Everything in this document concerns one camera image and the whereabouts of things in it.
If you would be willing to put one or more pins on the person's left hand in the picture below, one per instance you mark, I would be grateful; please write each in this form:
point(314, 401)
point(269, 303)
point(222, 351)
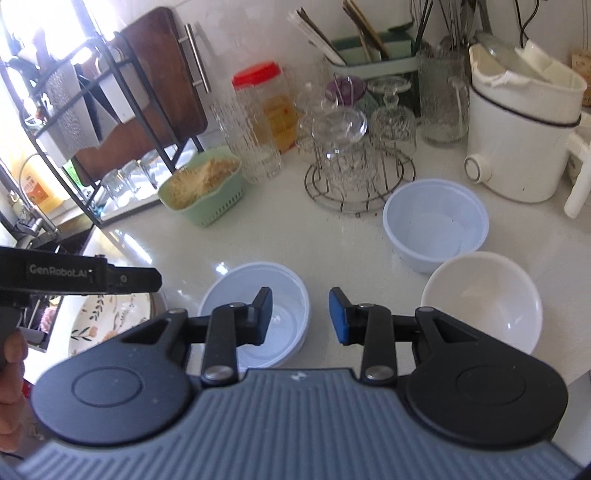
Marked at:
point(11, 392)

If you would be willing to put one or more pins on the black kitchen sink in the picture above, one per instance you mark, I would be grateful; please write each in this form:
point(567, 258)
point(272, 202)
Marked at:
point(74, 237)

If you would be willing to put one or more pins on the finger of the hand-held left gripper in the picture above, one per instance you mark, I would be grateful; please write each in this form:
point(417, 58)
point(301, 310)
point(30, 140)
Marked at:
point(136, 279)

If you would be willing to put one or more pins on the green plastic basket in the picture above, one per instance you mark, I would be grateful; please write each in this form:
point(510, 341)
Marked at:
point(217, 203)

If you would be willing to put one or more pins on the yellow oil bottle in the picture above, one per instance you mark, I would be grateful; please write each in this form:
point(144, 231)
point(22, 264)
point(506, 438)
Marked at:
point(39, 184)

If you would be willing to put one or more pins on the dried noodles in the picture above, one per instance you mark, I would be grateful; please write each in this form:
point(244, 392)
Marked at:
point(198, 180)

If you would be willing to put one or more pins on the white ceramic bowl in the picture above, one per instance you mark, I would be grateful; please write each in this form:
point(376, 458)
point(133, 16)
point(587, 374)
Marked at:
point(482, 300)

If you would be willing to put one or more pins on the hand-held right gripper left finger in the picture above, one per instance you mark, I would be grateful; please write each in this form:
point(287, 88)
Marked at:
point(264, 318)

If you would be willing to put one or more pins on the red-lidded clear jar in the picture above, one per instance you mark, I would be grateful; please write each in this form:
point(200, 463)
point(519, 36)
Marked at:
point(272, 115)

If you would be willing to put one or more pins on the brown wooden cutting board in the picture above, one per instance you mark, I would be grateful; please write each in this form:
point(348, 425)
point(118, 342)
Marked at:
point(161, 83)

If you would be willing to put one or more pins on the floral dark-rimmed plate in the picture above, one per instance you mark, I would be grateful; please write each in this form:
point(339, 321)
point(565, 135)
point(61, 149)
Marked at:
point(106, 318)

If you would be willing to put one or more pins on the tall grey kitchen faucet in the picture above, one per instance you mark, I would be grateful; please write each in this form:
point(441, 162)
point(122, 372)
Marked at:
point(32, 228)

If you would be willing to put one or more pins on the clear drinking glass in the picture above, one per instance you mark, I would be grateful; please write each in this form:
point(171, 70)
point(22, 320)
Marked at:
point(136, 177)
point(154, 167)
point(114, 187)

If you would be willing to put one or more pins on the pink dish cloth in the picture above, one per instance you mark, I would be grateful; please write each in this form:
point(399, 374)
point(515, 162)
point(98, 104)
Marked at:
point(48, 319)

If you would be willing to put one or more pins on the cut glass cup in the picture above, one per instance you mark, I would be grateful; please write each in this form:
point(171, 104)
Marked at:
point(392, 117)

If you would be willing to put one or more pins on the tall textured glass mug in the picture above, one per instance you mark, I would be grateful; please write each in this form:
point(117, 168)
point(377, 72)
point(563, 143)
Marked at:
point(445, 101)

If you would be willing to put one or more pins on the translucent plastic bowl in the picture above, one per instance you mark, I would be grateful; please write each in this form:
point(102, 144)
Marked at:
point(281, 295)
point(436, 226)

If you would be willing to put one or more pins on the green chopstick holder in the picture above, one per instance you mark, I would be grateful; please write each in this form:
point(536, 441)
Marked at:
point(397, 55)

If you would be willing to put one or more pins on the textured silver cutting board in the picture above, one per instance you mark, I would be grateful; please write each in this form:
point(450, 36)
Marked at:
point(69, 115)

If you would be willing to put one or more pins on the purple tinted glass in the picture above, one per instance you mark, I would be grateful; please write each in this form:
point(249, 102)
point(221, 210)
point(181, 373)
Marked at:
point(344, 90)

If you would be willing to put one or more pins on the tall ribbed glass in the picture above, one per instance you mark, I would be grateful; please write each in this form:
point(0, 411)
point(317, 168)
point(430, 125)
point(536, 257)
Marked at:
point(249, 134)

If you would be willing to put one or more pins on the clear stemmed goblet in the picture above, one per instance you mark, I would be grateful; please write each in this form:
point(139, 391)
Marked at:
point(339, 134)

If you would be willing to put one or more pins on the bundle of chopsticks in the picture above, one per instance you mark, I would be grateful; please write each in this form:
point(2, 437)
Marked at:
point(323, 37)

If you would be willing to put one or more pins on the white electric pot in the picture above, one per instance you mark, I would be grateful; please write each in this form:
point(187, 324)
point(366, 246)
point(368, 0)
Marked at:
point(512, 147)

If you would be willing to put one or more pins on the black dish rack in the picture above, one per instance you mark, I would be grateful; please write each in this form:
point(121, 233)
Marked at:
point(99, 64)

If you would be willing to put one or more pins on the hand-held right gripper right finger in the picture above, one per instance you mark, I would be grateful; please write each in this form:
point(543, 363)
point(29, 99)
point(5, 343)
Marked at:
point(339, 318)

